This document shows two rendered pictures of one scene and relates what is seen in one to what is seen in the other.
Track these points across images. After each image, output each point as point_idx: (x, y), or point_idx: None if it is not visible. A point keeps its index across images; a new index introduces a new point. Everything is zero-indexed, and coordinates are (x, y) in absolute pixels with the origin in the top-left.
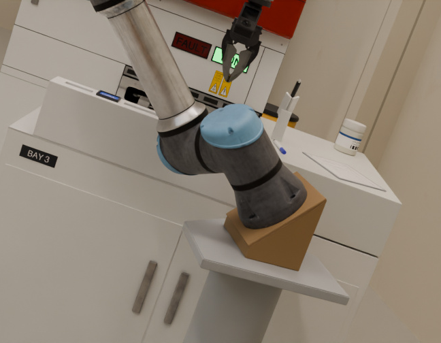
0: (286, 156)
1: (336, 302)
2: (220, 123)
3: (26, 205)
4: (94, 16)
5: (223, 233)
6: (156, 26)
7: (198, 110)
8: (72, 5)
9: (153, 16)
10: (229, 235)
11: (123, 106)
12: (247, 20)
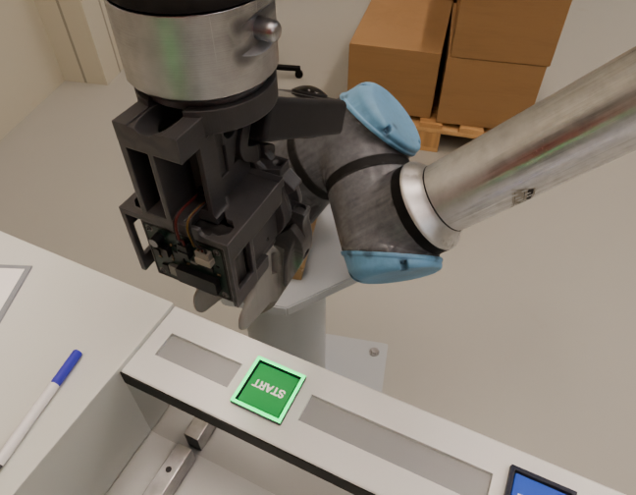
0: (79, 345)
1: None
2: (402, 115)
3: None
4: None
5: (318, 252)
6: (580, 78)
7: (418, 162)
8: None
9: (599, 70)
10: (309, 252)
11: (495, 440)
12: (302, 90)
